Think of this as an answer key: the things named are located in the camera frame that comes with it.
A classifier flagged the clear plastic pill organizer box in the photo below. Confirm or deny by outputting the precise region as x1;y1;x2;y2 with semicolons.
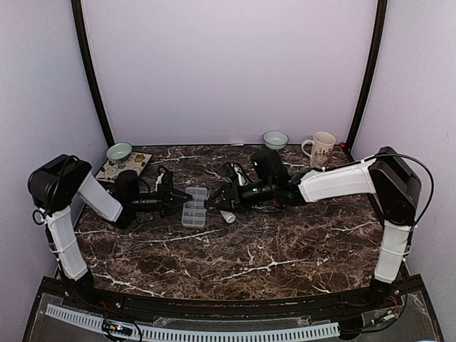
181;187;208;228

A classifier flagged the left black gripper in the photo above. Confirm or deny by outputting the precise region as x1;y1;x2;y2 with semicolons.
130;184;192;219

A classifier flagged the left black frame post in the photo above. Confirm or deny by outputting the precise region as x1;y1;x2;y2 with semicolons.
71;0;115;147

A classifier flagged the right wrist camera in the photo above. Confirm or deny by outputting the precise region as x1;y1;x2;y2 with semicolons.
223;162;251;186

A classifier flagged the left celadon green bowl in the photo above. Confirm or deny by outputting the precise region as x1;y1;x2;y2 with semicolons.
106;142;133;164

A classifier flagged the right black frame post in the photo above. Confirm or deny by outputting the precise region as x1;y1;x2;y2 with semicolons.
345;0;388;154

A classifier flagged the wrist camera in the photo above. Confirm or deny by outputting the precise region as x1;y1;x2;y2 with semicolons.
155;166;174;191
223;162;251;186

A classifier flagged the cream printed mug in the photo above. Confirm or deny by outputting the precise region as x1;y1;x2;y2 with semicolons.
301;131;336;167

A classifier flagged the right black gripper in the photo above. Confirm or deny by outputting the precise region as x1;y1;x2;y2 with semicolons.
207;179;276;214

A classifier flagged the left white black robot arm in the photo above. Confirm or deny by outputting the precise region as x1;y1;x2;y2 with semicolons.
27;154;192;311

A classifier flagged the white pill bottle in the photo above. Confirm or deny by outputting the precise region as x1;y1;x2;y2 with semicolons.
220;210;237;224

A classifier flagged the white slotted cable duct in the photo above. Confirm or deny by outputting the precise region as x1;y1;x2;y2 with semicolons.
44;304;340;342

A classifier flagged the celadon green bowl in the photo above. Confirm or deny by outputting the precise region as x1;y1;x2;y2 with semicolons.
262;130;289;150
106;142;133;164

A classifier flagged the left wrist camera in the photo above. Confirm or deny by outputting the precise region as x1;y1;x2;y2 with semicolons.
155;166;174;191

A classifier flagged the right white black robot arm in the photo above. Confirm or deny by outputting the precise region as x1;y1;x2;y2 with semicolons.
206;147;421;309

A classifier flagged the black frame post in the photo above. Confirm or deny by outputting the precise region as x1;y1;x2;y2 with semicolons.
71;0;115;147
345;0;388;154

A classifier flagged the right celadon green bowl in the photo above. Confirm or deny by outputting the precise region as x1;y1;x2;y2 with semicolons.
262;130;289;150

